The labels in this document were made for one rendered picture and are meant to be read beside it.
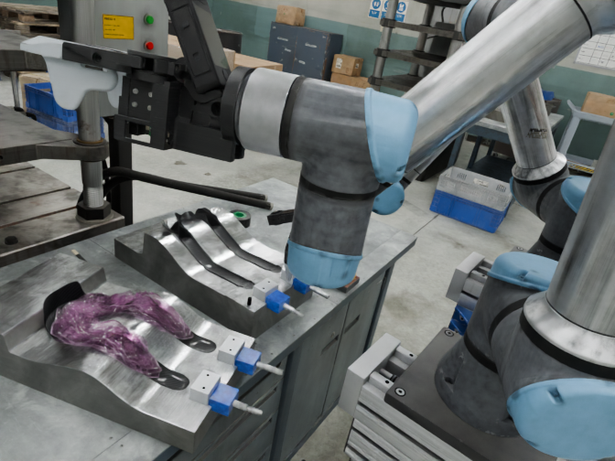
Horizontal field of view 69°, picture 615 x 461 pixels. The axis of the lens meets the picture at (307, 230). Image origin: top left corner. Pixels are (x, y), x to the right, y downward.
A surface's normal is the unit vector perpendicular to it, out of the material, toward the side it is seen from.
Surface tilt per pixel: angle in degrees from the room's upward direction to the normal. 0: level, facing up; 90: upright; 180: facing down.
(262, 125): 92
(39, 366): 90
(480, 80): 87
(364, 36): 90
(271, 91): 53
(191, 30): 78
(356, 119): 60
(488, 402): 73
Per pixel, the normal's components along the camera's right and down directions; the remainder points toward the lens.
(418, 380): 0.16, -0.88
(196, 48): -0.18, 0.22
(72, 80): 0.00, 0.32
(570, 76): -0.56, 0.29
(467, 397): -0.66, -0.08
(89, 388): -0.29, 0.39
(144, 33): 0.81, 0.37
